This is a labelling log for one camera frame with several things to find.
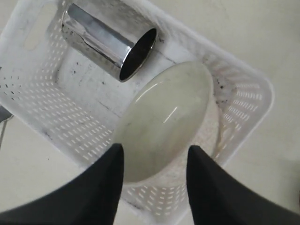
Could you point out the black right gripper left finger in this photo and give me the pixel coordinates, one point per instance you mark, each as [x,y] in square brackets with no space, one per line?
[92,198]

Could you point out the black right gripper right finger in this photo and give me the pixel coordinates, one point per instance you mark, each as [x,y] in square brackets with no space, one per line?
[216,198]

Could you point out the white perforated plastic basket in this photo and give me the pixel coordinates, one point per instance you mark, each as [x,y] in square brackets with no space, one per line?
[75,104]

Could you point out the white speckled ceramic bowl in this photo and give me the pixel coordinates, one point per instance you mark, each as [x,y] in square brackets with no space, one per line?
[175,110]

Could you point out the shiny steel cup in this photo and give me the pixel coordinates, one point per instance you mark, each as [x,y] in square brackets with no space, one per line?
[111,34]

